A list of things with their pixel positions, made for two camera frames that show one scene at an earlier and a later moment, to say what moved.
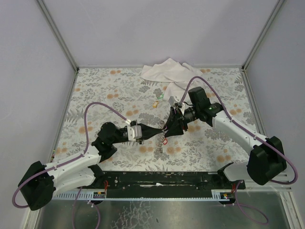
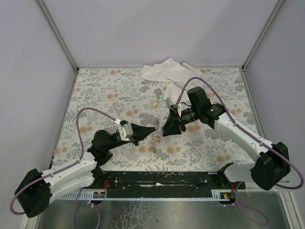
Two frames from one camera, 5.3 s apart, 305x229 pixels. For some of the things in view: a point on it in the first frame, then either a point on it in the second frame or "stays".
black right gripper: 180,119 stays
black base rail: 165,182 stays
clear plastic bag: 163,136 to 157,125
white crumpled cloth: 178,77 stays
